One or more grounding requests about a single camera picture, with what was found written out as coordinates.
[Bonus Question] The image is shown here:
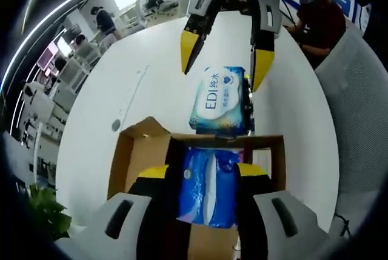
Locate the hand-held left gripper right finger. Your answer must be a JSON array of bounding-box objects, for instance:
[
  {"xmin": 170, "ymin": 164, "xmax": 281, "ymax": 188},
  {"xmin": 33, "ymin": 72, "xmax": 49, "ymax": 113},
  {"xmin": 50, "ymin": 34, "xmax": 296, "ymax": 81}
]
[{"xmin": 235, "ymin": 162, "xmax": 334, "ymax": 260}]

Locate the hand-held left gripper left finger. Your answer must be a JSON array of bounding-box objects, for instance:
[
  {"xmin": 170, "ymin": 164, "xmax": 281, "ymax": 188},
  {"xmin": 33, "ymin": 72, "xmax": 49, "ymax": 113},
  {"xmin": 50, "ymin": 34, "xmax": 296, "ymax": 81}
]
[{"xmin": 54, "ymin": 164, "xmax": 195, "ymax": 260}]

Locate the brown cardboard shoe box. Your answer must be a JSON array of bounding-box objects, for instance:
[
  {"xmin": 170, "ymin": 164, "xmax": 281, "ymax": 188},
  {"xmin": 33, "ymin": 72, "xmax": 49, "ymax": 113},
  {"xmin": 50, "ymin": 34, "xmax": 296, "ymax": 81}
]
[{"xmin": 107, "ymin": 116, "xmax": 287, "ymax": 260}]

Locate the white blue wipes soft item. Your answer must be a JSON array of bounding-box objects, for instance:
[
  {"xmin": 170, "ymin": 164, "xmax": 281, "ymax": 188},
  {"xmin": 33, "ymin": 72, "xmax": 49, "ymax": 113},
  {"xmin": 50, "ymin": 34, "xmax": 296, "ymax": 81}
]
[{"xmin": 189, "ymin": 65, "xmax": 247, "ymax": 130}]

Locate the blue plastic pack soft item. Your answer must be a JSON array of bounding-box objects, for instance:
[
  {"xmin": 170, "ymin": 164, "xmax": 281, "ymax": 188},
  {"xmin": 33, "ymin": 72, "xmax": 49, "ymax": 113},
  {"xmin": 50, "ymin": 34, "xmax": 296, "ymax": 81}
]
[{"xmin": 175, "ymin": 147, "xmax": 245, "ymax": 229}]

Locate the green plant in white pot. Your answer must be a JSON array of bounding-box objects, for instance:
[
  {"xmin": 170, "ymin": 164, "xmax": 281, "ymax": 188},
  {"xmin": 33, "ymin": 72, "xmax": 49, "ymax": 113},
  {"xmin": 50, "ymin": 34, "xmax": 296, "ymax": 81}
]
[{"xmin": 27, "ymin": 182, "xmax": 73, "ymax": 242}]

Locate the white mesh office chair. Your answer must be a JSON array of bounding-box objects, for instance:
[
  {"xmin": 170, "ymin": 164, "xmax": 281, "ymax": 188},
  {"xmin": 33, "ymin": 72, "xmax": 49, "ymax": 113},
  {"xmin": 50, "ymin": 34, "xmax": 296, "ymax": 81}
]
[{"xmin": 313, "ymin": 32, "xmax": 388, "ymax": 236}]

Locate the group of white office chairs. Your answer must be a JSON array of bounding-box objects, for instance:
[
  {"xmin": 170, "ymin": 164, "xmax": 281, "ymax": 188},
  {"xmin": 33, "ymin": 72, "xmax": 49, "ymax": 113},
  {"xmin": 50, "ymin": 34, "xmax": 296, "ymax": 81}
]
[{"xmin": 51, "ymin": 44, "xmax": 104, "ymax": 94}]

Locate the pink screen monitor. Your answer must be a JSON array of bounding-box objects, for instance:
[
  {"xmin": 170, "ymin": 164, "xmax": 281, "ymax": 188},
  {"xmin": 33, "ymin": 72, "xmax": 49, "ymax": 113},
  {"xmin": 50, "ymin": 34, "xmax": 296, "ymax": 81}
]
[{"xmin": 38, "ymin": 43, "xmax": 58, "ymax": 75}]

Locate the black knotted cord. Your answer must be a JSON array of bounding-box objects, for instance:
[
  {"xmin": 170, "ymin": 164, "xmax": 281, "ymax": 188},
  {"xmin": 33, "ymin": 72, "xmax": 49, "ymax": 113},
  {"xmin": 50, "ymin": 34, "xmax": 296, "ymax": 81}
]
[{"xmin": 335, "ymin": 213, "xmax": 352, "ymax": 238}]

